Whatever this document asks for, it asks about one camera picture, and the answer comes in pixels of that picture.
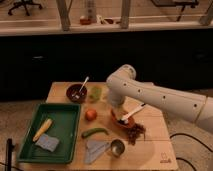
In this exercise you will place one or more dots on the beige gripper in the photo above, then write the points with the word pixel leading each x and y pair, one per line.
pixel 118 112

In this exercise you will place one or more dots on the red apple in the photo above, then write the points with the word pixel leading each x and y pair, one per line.
pixel 90 114

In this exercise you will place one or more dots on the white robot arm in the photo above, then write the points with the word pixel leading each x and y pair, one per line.
pixel 194 108

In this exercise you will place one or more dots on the green plastic cup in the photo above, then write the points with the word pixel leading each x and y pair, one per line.
pixel 95 94

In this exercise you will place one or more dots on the small metal cup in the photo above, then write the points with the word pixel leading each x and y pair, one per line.
pixel 117 147

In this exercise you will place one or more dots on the orange brown bowl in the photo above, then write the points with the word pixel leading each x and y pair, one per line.
pixel 121 124

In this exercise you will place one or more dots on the dark grape bunch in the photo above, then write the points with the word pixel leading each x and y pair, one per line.
pixel 134 133

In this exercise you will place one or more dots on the green cucumber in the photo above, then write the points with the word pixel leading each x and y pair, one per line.
pixel 92 131

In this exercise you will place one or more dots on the grey folded cloth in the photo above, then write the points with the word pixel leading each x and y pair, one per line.
pixel 94 149

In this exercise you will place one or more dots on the metal spoon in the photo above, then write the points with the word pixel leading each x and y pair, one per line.
pixel 78 92

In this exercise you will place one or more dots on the dark red bowl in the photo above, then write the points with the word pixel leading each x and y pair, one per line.
pixel 70 92

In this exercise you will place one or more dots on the green plastic tray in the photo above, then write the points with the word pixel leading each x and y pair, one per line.
pixel 64 127

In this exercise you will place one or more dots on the yellow corn cob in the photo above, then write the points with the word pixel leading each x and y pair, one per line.
pixel 44 127

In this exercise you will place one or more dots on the blue sponge in tray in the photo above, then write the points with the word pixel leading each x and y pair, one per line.
pixel 47 142

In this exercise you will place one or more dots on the red object on shelf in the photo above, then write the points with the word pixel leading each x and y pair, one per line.
pixel 84 21

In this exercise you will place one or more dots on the black office chair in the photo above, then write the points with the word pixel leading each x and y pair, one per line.
pixel 25 4

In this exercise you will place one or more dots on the black stand post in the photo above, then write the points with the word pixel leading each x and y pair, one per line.
pixel 9 151

